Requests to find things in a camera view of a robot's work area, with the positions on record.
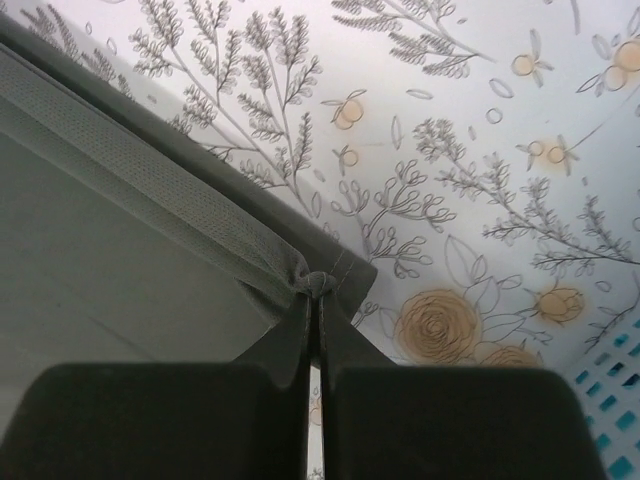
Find white plastic laundry basket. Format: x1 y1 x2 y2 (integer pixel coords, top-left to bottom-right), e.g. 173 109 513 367
565 319 640 479

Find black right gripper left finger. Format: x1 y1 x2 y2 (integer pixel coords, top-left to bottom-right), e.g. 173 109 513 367
1 296 313 479

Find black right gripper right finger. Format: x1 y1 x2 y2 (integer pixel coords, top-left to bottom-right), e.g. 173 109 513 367
317 294 605 479

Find dark grey t shirt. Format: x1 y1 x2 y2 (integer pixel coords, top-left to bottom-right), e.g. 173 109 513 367
0 12 379 366

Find floral table mat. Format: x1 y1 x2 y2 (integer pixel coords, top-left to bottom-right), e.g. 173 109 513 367
0 0 640 480

